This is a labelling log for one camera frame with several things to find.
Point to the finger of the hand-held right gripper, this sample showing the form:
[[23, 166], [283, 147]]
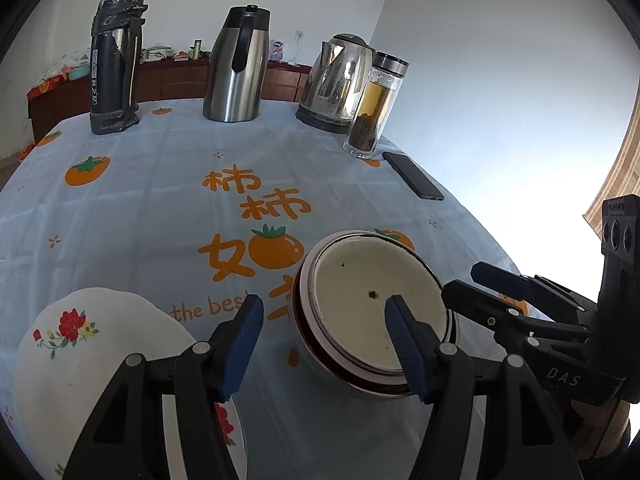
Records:
[[500, 277], [480, 305]]

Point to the steel thermal carafe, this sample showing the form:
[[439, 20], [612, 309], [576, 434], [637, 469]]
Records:
[[230, 85]]

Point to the red flower white plate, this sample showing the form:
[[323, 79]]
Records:
[[100, 340]]

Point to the dark grey thermos flask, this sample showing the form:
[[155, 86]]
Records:
[[107, 75]]

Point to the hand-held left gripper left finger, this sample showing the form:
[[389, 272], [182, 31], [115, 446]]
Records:
[[242, 345]]

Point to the brown wooden sideboard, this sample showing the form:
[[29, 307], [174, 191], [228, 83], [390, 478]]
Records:
[[165, 80]]

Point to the steel electric kettle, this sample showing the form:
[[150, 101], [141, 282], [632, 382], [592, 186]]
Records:
[[332, 85]]

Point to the orange cardboard box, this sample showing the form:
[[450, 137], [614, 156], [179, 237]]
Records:
[[45, 86]]

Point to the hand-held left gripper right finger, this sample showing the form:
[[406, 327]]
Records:
[[405, 345]]

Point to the person's right hand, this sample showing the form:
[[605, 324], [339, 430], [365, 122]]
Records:
[[595, 430]]

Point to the stainless steel bowl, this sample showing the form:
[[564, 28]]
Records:
[[320, 372]]

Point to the black smartphone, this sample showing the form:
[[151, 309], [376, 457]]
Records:
[[412, 175]]

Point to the mesh food cover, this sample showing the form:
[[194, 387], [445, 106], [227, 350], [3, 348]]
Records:
[[65, 62]]

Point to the glass tea bottle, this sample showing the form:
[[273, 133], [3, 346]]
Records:
[[372, 110]]

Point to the white purple packet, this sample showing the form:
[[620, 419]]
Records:
[[278, 51]]

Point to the teal plastic basin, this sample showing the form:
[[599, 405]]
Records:
[[80, 73]]

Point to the persimmon print tablecloth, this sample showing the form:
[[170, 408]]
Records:
[[150, 200]]

